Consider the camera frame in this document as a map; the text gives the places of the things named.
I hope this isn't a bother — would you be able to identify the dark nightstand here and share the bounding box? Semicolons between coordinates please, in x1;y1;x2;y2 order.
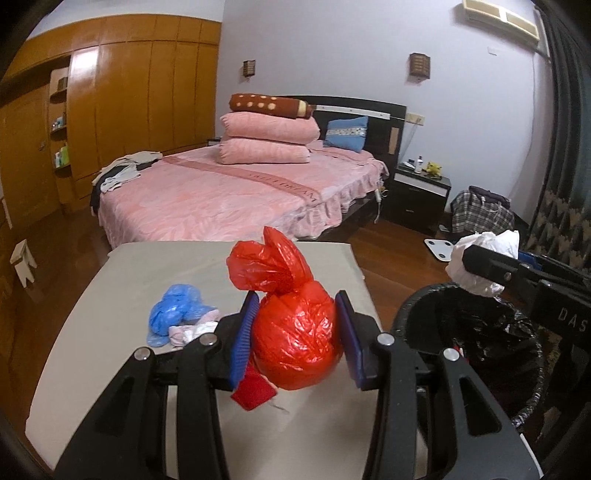
382;167;452;234

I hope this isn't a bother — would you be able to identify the left wall lamp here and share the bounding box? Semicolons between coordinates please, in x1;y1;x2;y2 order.
242;60;256;78

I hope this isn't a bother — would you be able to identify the patterned curtain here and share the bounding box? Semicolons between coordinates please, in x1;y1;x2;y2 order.
526;1;590;274

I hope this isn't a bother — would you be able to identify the small white stool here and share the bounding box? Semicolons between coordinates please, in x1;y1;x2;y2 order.
10;239;37;288

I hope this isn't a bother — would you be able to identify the grey pink sock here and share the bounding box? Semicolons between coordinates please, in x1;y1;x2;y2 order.
168;321;217;348

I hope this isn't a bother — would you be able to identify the white bathroom scale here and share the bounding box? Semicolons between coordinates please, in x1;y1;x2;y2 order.
424;239;454;263

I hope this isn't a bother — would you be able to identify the clothes pile on bed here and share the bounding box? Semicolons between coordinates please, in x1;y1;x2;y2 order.
90;151;163;216

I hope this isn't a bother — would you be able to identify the right wall lamp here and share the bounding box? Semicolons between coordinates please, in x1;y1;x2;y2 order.
409;52;431;80

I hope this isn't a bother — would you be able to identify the white plastic bag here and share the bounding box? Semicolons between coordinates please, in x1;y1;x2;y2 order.
446;230;520;297

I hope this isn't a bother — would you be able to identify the yellow plush toy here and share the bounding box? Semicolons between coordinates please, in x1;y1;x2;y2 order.
424;162;442;178

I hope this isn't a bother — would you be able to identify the air conditioner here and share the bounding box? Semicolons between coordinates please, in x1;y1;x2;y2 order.
462;0;540;47

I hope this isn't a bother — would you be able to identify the wooden wardrobe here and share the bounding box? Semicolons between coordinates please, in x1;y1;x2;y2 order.
1;14;221;230

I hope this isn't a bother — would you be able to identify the plaid clothes pile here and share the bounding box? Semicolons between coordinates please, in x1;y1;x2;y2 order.
451;186;515;235

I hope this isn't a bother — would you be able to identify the brown dotted bolster pillow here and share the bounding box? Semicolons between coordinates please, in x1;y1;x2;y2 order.
228;93;314;119

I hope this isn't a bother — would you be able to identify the blue cushion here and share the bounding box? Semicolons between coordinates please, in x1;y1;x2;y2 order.
324;116;369;153

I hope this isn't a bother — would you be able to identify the white lotion bottle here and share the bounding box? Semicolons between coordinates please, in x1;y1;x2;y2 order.
415;155;424;174

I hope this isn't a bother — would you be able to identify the lower pink folded quilt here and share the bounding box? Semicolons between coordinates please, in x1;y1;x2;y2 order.
217;138;311;165

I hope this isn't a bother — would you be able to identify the red plastic bag ball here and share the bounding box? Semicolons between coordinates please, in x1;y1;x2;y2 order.
226;226;342;390

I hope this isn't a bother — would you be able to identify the black-lined trash bin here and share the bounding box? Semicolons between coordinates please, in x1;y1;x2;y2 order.
392;283;546;436

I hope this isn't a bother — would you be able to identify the blue plastic bag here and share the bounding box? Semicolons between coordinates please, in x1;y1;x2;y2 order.
146;284;221;348

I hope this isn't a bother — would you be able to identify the dark headboard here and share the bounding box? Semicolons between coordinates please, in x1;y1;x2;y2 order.
288;94;407;176

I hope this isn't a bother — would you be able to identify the red cloth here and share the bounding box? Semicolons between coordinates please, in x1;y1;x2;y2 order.
230;358;277;411

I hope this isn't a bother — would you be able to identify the wall lamp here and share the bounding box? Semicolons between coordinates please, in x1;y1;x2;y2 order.
409;52;431;80
242;60;256;78

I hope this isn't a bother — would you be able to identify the pink covered bed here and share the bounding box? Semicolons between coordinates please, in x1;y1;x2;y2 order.
96;142;389;248

